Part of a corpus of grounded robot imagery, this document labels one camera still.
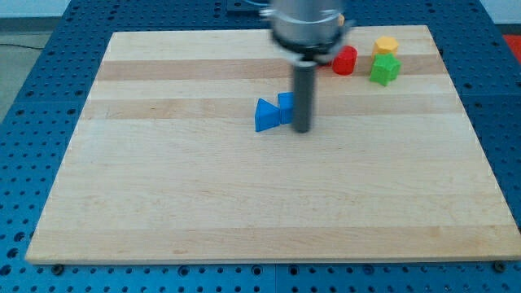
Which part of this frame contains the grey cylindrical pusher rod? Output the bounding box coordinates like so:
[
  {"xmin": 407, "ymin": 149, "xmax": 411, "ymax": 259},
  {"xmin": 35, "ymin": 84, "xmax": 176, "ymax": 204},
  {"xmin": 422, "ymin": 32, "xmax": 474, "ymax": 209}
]
[{"xmin": 291, "ymin": 61, "xmax": 317, "ymax": 133}]

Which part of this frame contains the blue cube block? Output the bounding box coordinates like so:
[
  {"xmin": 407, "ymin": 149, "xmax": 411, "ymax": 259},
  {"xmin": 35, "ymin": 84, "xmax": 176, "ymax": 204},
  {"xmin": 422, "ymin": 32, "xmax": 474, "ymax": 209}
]
[{"xmin": 278, "ymin": 92, "xmax": 294, "ymax": 125}]

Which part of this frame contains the green star block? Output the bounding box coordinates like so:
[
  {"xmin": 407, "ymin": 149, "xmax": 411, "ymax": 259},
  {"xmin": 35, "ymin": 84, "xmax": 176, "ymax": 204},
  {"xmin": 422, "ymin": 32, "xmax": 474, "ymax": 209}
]
[{"xmin": 370, "ymin": 53, "xmax": 402, "ymax": 86}]

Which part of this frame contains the red cylinder block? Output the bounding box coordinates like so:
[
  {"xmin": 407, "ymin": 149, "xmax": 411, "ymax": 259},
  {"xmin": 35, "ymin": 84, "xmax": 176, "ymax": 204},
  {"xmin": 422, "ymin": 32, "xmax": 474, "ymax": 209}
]
[{"xmin": 332, "ymin": 46, "xmax": 357, "ymax": 76}]

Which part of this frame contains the blue triangular prism block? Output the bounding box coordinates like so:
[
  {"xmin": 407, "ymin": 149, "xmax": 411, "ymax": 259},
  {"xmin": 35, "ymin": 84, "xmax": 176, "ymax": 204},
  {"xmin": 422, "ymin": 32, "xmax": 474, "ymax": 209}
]
[{"xmin": 254, "ymin": 98, "xmax": 280, "ymax": 132}]

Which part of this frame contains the yellow hexagon block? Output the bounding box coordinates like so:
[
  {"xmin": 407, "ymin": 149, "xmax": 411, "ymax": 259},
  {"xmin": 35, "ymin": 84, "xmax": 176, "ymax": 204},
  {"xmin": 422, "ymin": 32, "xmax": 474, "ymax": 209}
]
[{"xmin": 371, "ymin": 36, "xmax": 399, "ymax": 58}]

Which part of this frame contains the wooden board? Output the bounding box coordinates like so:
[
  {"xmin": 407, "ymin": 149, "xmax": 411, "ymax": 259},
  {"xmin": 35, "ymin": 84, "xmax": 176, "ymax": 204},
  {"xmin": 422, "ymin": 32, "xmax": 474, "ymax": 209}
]
[{"xmin": 25, "ymin": 25, "xmax": 520, "ymax": 265}]

